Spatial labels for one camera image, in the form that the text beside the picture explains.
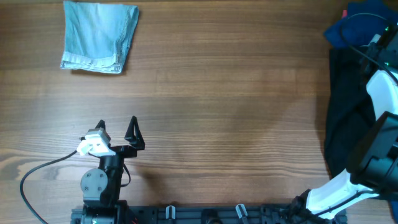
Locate black garment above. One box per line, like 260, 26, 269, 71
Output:
324, 48, 376, 177

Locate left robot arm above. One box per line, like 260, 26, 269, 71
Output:
71, 116, 145, 224

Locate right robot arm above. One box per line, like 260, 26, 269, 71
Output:
287, 25, 397, 223

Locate dark blue garment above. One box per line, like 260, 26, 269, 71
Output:
323, 0, 397, 48

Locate red item under garment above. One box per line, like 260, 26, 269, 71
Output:
341, 9, 348, 18

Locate folded light blue jeans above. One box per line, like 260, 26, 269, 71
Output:
60, 1, 139, 74

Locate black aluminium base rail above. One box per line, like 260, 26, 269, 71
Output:
70, 204, 348, 224

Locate left white rail clip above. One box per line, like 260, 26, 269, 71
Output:
165, 205, 176, 220

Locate white rail clip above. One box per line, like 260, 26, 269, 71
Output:
235, 203, 249, 224
165, 205, 176, 220

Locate left black camera cable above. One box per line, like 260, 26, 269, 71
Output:
19, 149, 78, 224

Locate right white rail clip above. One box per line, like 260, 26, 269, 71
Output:
235, 203, 249, 224

